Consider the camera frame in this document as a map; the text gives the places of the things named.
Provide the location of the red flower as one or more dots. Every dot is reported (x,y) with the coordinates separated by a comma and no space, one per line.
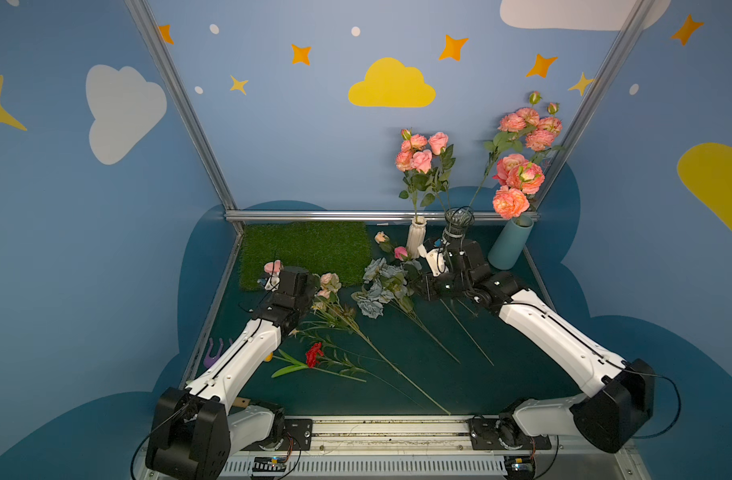
(346,364)

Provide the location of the coral pink rose stem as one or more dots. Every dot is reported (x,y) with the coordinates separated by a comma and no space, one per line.
(506,164)

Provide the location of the small pink spray stem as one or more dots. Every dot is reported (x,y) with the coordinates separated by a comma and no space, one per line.
(408,153)

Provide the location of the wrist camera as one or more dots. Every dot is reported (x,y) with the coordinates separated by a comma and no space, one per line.
(270,279)
(433,252)

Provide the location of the green artificial grass mat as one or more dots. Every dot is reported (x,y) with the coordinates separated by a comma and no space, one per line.
(344,248)

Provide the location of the magenta rosebud stem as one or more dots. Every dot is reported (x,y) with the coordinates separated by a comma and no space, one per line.
(420,286)

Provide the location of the single pink rose stem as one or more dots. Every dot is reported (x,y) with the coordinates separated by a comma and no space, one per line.
(426,198)

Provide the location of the blue grey fabric flowers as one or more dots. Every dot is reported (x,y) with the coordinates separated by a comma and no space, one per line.
(391,284)

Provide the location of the purple toy garden rake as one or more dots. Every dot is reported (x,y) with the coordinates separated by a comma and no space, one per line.
(213,352)

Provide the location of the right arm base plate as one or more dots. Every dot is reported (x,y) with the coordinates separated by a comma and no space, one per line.
(495,433)

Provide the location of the pink flower bouquet pile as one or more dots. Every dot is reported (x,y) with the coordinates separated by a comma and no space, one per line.
(327,306)

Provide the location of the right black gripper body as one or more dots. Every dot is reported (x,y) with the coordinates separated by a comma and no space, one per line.
(455,241)

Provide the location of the horizontal aluminium frame bar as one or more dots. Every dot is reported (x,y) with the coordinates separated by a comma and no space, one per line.
(357,216)

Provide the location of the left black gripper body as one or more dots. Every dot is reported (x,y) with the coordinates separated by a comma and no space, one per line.
(285,285)

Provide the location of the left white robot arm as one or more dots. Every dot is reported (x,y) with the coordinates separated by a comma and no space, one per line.
(193,432)

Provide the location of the clear glass vase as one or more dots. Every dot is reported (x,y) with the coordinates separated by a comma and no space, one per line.
(458,220)

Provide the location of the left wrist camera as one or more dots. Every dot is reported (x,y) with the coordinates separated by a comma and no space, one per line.
(270,279)

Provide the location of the tall pink spray stem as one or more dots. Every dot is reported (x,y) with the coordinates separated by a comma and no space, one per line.
(512,128)

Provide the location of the peach rosebud stem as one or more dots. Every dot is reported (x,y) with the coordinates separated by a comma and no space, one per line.
(383,240)

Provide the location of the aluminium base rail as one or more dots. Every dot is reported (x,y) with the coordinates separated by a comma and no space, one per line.
(419,447)

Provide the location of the white ribbed ceramic vase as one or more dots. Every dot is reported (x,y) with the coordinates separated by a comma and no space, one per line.
(416,236)

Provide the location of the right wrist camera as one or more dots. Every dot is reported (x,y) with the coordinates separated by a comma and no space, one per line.
(433,252)

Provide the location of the teal cylinder vase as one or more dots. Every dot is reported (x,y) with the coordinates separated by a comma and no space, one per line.
(509,244)

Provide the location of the pink rose spray stem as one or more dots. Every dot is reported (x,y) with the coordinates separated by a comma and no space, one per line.
(546,130)

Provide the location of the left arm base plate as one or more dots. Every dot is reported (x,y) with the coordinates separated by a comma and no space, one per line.
(294,434)

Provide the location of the green toy garden fork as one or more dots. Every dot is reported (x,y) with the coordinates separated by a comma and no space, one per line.
(241,402)

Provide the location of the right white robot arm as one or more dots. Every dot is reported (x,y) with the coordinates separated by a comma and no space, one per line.
(616,397)

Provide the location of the two-bloom coral rose stem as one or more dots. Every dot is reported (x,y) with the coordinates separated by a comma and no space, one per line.
(523,183)

